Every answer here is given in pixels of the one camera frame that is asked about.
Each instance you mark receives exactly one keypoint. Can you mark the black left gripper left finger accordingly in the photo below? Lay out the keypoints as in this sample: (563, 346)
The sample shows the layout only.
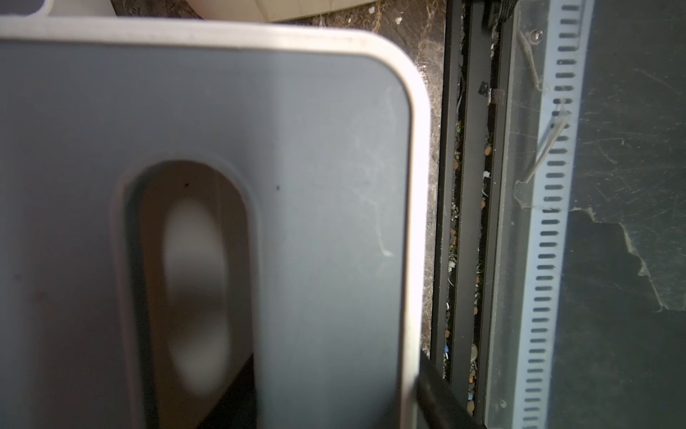
(237, 408)

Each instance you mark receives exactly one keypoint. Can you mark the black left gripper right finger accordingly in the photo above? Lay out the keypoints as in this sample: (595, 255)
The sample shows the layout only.
(438, 407)

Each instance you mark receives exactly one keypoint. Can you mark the white box grey lid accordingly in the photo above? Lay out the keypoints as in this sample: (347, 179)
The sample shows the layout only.
(180, 195)

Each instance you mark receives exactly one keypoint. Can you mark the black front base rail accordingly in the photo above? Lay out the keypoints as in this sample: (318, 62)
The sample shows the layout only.
(465, 108)

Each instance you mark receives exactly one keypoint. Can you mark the white perforated cable duct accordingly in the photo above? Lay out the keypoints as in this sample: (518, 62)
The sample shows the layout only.
(546, 190)

